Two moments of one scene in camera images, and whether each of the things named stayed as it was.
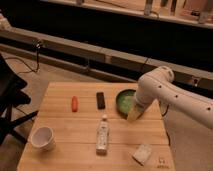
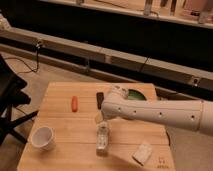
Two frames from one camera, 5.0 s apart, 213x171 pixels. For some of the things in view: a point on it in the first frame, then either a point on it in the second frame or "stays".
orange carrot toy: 74,104 stays
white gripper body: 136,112 → 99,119
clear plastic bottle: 102,136 stays
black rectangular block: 100,98 stays
